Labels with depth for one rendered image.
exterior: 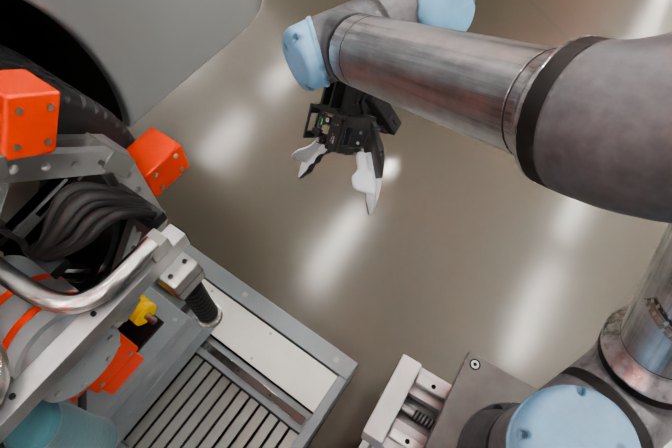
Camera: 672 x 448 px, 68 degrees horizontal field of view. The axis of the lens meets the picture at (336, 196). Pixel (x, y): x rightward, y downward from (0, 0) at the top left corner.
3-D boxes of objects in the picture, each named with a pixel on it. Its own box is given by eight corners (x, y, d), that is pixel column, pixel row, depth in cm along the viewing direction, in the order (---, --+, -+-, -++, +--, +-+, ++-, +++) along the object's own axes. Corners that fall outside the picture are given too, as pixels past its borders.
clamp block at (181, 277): (163, 244, 77) (153, 228, 72) (207, 276, 74) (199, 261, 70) (139, 269, 75) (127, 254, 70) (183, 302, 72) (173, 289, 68)
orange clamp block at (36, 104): (22, 127, 70) (25, 67, 66) (58, 153, 67) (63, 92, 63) (-33, 136, 64) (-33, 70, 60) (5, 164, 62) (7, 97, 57)
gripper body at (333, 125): (299, 141, 73) (319, 58, 69) (336, 140, 80) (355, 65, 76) (338, 159, 69) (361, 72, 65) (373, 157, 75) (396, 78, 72)
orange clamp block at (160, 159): (128, 179, 94) (162, 148, 97) (157, 199, 91) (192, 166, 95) (114, 157, 88) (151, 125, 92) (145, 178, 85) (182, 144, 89)
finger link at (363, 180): (350, 218, 71) (335, 156, 71) (374, 213, 75) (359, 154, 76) (367, 214, 69) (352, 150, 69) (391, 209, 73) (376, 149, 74)
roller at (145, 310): (82, 248, 123) (71, 238, 118) (167, 315, 114) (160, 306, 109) (63, 266, 120) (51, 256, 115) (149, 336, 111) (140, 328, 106)
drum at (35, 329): (53, 270, 88) (9, 233, 76) (138, 339, 81) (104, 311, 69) (-17, 335, 82) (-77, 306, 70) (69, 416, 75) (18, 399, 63)
